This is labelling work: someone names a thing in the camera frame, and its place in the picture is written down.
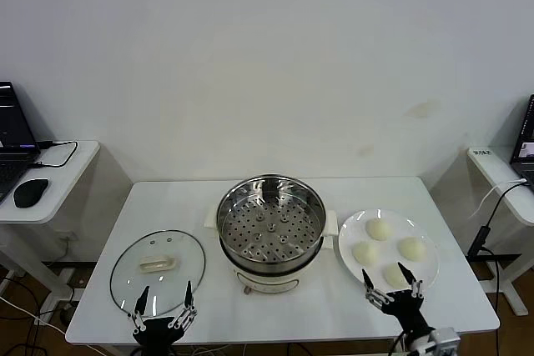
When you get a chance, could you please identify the round glass pot lid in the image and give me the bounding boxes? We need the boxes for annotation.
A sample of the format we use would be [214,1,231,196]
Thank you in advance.
[109,228,207,318]

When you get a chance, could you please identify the white floor cable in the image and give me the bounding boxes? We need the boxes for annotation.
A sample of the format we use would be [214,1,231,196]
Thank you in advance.
[0,295,70,336]

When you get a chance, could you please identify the steel steamer basket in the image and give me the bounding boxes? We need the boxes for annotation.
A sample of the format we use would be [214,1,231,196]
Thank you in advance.
[215,173,327,265]

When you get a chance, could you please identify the white round plate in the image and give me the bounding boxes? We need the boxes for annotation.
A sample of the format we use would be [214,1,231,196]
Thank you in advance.
[337,208,441,298]

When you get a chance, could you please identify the white side table with label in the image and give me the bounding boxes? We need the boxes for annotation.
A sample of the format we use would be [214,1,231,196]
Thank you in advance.
[466,145,534,318]

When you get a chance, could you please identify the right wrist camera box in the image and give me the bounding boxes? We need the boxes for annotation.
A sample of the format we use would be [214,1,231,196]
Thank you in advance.
[429,327,462,356]

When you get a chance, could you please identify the white electric cooker base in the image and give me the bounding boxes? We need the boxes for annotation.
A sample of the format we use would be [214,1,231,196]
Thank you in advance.
[203,204,339,295]

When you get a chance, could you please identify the black floor cable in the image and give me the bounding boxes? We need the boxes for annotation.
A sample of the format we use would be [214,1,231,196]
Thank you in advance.
[0,276,68,356]

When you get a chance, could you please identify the white steamed baozi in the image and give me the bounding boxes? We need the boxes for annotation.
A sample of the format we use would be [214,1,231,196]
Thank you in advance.
[365,218,394,243]
[396,236,428,261]
[351,240,380,266]
[382,263,412,289]

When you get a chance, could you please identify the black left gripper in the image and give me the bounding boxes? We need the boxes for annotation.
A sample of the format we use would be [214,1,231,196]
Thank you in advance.
[128,280,199,352]

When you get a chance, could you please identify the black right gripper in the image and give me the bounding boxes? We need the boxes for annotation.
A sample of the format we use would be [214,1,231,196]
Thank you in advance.
[360,262,431,339]

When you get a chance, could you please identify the black computer mouse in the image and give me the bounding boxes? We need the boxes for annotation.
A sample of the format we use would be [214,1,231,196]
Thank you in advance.
[13,178,49,208]

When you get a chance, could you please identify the black cable with adapter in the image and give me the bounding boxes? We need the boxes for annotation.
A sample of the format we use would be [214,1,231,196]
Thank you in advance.
[466,180,527,356]

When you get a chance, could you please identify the black laptop with mouse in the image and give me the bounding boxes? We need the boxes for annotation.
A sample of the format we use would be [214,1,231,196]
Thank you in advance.
[0,80,42,203]

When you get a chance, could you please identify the black laptop without mouse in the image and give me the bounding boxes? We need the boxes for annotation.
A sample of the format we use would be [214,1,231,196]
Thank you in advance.
[509,93,534,188]

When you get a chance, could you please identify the black looped laptop cable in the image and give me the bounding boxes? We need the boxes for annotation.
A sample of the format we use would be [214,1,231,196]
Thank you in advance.
[28,139,79,169]

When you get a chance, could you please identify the white side table with mouse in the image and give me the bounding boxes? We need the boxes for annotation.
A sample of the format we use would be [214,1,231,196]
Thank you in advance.
[0,140,101,303]

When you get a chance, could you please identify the white laptop cable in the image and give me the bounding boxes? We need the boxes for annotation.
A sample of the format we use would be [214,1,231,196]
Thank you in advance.
[467,178,527,220]

